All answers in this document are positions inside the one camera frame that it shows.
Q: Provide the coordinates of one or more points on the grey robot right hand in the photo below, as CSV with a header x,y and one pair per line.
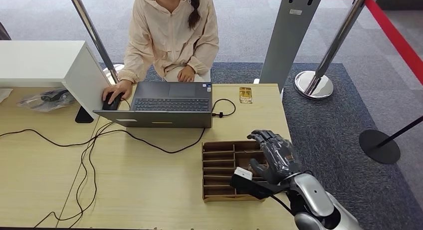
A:
x,y
281,159

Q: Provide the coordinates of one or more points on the grey kiosk stand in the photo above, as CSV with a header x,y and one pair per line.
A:
x,y
290,33

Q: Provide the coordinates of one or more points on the dark grey chair edge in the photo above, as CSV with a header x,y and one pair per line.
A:
x,y
4,35

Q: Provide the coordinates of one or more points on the black stanchion with flat base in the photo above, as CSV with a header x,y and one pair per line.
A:
x,y
380,147

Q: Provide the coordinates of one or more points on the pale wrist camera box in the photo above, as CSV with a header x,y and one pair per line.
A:
x,y
243,173

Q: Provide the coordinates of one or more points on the person's left hand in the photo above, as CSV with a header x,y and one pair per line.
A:
x,y
186,73

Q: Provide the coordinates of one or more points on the black stand foot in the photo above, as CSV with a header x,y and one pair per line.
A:
x,y
82,117

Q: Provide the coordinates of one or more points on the wide red barrier belt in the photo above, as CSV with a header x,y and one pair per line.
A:
x,y
393,36

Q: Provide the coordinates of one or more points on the dark grey laptop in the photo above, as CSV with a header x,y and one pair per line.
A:
x,y
171,89

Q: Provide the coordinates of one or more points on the brown cardboard card organizer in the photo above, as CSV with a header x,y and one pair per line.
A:
x,y
218,175

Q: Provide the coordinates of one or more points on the gold printed card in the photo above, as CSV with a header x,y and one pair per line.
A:
x,y
246,95

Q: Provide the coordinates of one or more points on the black computer mouse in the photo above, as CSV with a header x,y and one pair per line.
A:
x,y
112,106

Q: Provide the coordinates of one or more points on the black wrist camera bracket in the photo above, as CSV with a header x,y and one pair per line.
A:
x,y
254,188

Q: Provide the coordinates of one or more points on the white crumpled plastic sheet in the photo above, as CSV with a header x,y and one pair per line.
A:
x,y
4,94

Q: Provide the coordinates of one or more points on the person's right forearm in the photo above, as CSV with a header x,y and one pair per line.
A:
x,y
130,69

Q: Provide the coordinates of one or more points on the person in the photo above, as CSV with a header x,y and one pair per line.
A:
x,y
171,40

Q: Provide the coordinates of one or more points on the person's right hand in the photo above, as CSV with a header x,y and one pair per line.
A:
x,y
117,88

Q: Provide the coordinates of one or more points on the clear plastic bag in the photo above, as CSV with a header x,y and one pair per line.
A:
x,y
46,101

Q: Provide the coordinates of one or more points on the chrome stanchion with round base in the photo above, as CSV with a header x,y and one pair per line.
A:
x,y
333,46
92,30

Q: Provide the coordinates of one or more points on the person's left forearm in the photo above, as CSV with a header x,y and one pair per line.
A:
x,y
206,61

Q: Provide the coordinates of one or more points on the white box shelf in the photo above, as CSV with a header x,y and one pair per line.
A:
x,y
33,60

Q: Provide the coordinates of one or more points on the dark display plinth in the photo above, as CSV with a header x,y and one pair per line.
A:
x,y
403,2

